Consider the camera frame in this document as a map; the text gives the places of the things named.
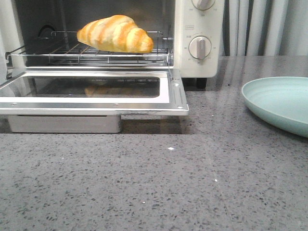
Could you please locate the grey pleated curtain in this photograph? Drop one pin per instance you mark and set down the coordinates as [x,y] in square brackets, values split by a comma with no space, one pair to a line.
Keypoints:
[265,27]

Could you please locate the silver oven door handle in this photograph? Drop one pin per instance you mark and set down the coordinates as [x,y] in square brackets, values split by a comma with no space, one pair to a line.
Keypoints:
[65,124]

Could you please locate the lower beige timer knob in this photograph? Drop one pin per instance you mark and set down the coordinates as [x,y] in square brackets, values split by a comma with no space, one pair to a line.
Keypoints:
[200,47]

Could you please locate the wire oven rack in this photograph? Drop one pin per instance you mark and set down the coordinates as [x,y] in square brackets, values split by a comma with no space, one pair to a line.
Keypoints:
[61,48]

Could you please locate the upper beige oven knob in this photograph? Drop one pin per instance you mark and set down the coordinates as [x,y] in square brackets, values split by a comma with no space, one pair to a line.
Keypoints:
[203,5]

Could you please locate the white Toshiba toaster oven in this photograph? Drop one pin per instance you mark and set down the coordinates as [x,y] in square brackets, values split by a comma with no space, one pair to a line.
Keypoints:
[23,20]

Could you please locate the glass oven door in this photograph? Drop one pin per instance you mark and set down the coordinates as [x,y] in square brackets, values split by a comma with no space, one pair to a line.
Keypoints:
[93,92]

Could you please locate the light green round plate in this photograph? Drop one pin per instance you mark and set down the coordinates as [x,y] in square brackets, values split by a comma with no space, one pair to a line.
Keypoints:
[280,101]

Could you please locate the golden croissant bread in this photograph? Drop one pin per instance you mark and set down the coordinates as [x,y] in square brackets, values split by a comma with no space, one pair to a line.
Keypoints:
[117,33]

